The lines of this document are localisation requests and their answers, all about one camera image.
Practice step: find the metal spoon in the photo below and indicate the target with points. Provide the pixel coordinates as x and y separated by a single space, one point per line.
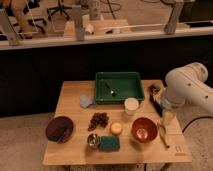
112 92

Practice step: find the wooden spoon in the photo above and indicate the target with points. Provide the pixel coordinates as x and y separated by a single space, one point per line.
162 133

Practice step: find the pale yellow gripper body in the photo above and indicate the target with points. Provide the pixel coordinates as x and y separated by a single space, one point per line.
168 116

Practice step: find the orange-brown bowl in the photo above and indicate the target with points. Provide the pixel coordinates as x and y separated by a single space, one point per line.
144 130

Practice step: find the metal post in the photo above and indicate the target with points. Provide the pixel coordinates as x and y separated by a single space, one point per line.
12 36
78 22
170 27

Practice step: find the middle metal post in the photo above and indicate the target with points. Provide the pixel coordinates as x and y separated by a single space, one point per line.
78 22

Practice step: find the left metal post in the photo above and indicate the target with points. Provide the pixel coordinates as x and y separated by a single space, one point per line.
12 36

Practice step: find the bunch of dark grapes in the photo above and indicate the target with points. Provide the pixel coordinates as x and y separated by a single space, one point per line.
98 119

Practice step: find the yellow round candle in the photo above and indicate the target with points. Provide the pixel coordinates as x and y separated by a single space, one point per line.
116 128

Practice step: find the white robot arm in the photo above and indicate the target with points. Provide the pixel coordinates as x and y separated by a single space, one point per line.
187 83

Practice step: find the white plastic cup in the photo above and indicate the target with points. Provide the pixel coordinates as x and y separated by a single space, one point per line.
131 105

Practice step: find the green plastic tray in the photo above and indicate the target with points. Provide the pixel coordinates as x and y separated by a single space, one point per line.
125 85

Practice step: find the small metal cup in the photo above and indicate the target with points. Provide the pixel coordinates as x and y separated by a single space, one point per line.
93 141

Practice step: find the green sponge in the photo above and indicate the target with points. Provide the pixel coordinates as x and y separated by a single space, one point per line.
109 143

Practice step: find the black office chair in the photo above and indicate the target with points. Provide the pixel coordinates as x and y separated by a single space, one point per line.
61 8

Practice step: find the right metal post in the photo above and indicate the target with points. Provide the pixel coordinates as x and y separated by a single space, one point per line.
170 27

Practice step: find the purple bowl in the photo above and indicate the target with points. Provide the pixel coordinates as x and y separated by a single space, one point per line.
61 121

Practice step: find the grey folded cloth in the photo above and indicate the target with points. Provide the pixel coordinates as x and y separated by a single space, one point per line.
86 102

